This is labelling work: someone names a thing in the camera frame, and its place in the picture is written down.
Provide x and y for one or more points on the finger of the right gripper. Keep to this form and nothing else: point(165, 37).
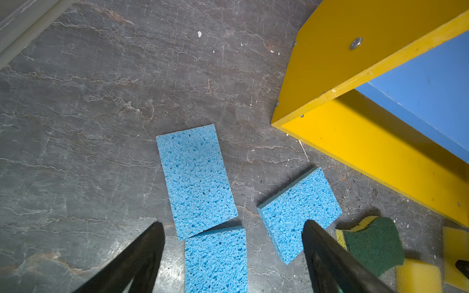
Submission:
point(463, 267)

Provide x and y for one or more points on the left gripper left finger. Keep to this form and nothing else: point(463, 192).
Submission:
point(135, 267)

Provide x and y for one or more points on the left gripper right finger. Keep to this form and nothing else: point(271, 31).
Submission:
point(332, 268)

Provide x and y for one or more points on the yellow sponge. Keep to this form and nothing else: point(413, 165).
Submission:
point(415, 276)
point(455, 247)

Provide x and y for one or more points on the dark green scourer sponge upper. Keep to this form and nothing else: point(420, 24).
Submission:
point(374, 243)

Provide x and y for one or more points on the blue sponge middle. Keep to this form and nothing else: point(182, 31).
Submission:
point(310, 197)

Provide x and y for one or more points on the blue sponge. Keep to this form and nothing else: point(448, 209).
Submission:
point(196, 179)
point(216, 262)
point(310, 197)

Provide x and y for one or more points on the blue sponge lower left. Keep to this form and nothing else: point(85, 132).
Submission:
point(216, 262)

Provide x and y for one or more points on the blue sponge far left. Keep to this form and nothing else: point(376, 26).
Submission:
point(196, 179)

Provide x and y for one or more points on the yellow shelf unit frame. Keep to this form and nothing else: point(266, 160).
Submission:
point(345, 44)

